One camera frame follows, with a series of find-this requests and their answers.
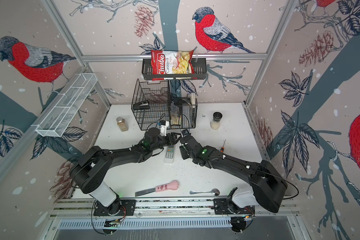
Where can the pink handled knife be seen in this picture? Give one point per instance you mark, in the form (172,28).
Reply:
(169,186)

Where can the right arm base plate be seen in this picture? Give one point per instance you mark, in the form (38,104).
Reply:
(227,207)

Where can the black lid shaker jar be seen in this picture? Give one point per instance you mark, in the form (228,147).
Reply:
(216,122)

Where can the white remote control left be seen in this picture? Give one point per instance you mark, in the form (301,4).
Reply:
(169,155)

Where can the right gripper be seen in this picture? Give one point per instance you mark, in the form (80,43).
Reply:
(182,151)

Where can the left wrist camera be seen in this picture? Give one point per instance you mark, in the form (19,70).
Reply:
(163,127)

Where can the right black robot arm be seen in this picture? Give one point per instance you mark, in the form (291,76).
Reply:
(268,185)

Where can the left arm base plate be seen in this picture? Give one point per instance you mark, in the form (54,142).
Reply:
(121,207)

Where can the brown spice jar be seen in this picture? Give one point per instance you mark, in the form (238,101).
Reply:
(122,124)

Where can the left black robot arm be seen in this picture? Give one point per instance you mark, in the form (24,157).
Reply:
(90,170)

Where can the red cassava chips bag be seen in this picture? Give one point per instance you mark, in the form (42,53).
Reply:
(171,62)

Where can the black stapler in basket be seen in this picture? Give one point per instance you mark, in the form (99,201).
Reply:
(143,105)

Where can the metal spoon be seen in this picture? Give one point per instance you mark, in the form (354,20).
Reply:
(214,192)

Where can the orange black screwdriver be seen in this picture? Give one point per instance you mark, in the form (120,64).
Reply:
(223,147)

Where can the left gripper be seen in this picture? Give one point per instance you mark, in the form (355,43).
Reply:
(173,141)

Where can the black wall shelf basket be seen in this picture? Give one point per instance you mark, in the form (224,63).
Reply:
(199,66)

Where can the white wire wall shelf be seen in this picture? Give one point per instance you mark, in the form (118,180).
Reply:
(60,116)

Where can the black wire basket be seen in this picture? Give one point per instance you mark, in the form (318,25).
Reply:
(181,112)

